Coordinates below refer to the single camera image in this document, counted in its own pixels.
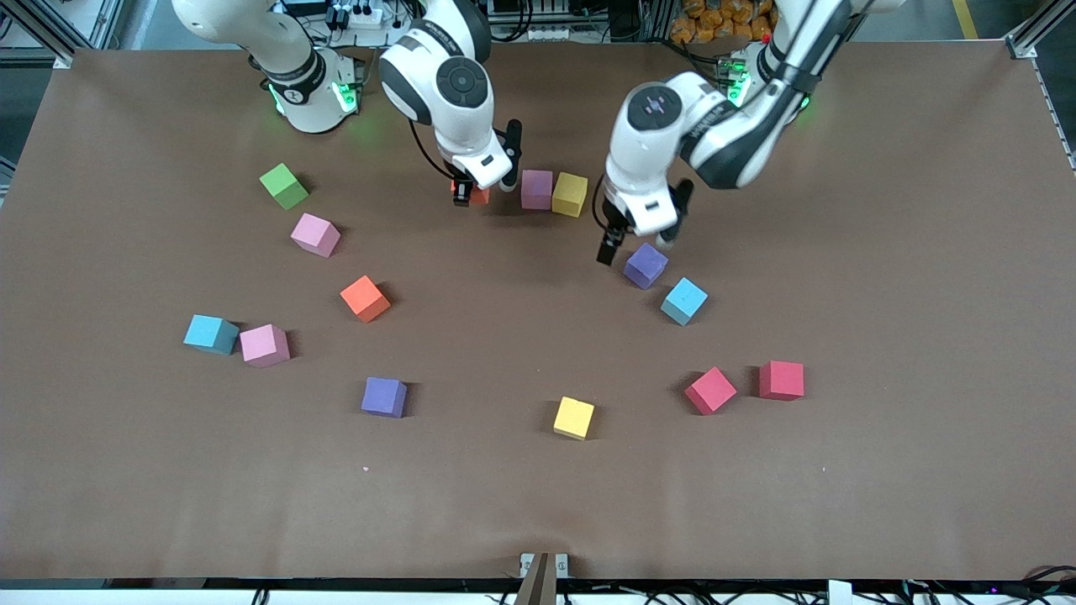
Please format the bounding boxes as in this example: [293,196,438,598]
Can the purple foam cube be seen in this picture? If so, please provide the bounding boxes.
[623,242,670,291]
[361,376,409,419]

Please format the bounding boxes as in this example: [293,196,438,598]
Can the yellow foam cube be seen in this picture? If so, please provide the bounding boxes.
[553,397,596,441]
[552,172,589,219]

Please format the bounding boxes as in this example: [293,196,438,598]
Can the pink foam cube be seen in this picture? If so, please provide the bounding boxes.
[291,213,342,259]
[520,170,555,211]
[240,324,292,369]

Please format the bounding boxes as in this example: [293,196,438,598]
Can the cyan foam cube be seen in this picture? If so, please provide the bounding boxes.
[183,314,240,356]
[660,277,709,327]

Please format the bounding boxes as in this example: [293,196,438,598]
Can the red foam cube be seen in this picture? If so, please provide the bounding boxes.
[758,360,805,402]
[683,366,738,417]

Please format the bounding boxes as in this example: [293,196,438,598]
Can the green foam cube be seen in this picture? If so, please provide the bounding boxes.
[259,163,310,211]

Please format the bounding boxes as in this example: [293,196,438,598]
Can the white power strip with plugs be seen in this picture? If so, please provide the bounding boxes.
[324,3,386,31]

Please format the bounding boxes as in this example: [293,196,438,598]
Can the orange bagged items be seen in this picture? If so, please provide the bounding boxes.
[670,0,778,45]

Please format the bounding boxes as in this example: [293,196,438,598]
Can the silver metal bracket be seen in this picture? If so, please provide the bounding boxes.
[520,552,570,579]

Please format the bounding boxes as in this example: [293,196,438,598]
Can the brown tapered post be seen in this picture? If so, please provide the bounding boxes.
[514,552,558,605]

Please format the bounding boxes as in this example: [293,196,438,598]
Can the aluminium frame corner profile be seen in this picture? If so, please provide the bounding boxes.
[1003,0,1076,60]
[0,0,72,70]

